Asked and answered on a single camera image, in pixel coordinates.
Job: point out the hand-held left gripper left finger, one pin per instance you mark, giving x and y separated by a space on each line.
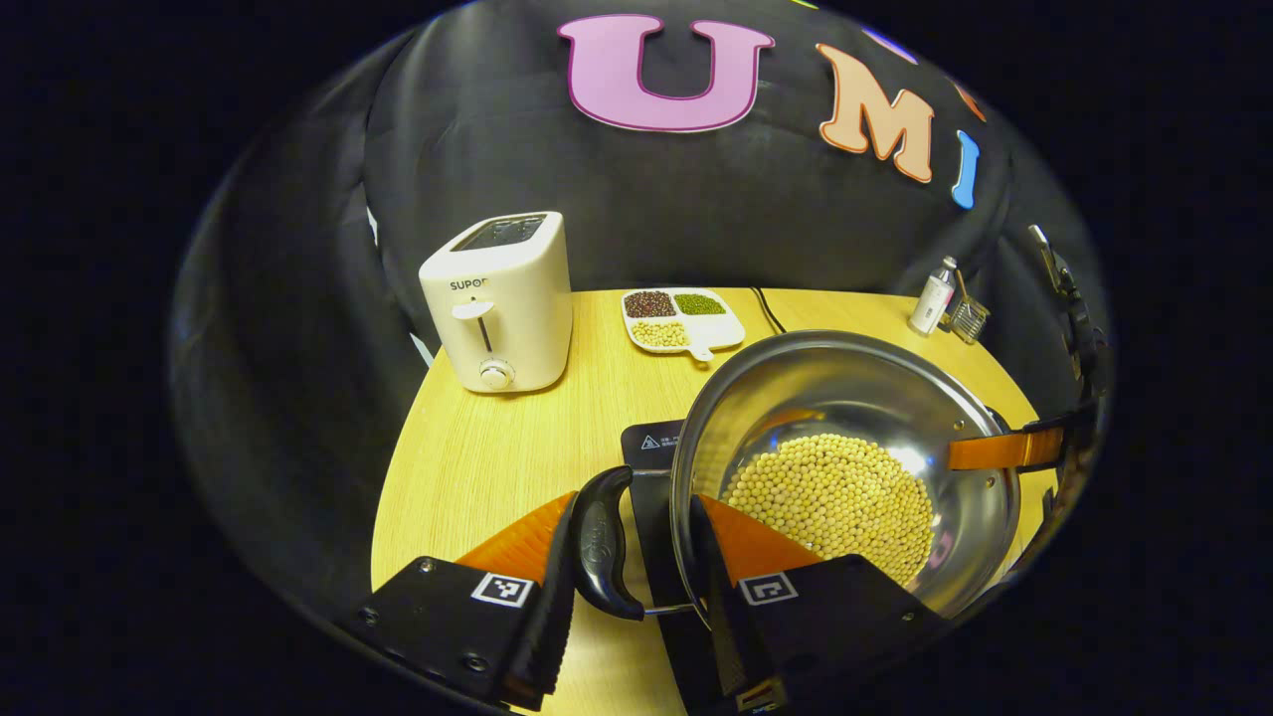
555 626

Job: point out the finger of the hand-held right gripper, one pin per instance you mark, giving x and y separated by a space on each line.
1004 449

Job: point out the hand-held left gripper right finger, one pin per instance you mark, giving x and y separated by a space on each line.
726 626

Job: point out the black induction cooktop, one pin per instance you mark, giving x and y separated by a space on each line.
656 537

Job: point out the stainless steel pot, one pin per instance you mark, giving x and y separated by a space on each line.
796 388

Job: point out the pile of soybeans in pot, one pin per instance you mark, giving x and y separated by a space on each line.
835 497

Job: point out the small white bottle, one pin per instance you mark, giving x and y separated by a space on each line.
933 298

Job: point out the white divided plate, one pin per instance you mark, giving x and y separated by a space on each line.
711 333

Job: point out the small pile of soybeans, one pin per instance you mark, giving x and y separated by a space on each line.
659 334

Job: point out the white toaster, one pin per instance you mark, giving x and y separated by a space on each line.
517 318

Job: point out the pile of green mung beans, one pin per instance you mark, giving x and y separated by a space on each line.
700 304

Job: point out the pile of red beans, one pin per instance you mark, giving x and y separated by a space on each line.
649 303

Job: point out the black backdrop cloth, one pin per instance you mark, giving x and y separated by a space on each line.
696 199

